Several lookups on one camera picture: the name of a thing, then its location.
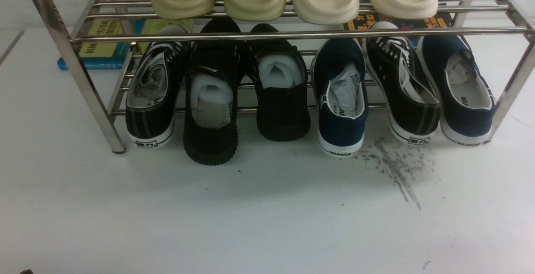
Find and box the navy slip-on shoe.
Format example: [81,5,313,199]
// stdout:
[310,38,369,158]
[416,35,496,146]

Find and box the black white canvas sneaker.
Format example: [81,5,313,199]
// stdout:
[125,40,191,149]
[362,36,440,146]

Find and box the yellow blue book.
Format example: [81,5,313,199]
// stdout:
[79,19,194,70]

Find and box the black orange book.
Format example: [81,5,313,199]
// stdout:
[343,13,453,31]

